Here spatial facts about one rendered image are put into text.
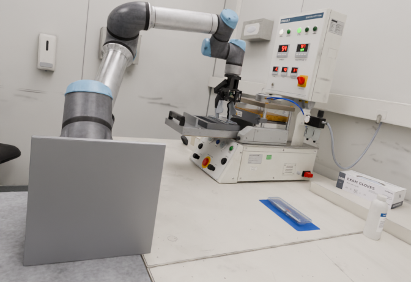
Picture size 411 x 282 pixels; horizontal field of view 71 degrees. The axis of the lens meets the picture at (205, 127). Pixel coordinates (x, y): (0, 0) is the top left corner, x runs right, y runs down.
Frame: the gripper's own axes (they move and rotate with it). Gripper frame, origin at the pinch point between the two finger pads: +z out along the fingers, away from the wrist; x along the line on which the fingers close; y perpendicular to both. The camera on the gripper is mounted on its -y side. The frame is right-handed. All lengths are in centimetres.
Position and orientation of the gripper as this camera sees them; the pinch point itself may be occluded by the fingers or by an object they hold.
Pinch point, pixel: (222, 117)
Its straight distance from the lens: 135.5
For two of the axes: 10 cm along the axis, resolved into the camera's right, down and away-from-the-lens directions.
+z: -1.6, 9.7, 1.6
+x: 8.8, 0.7, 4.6
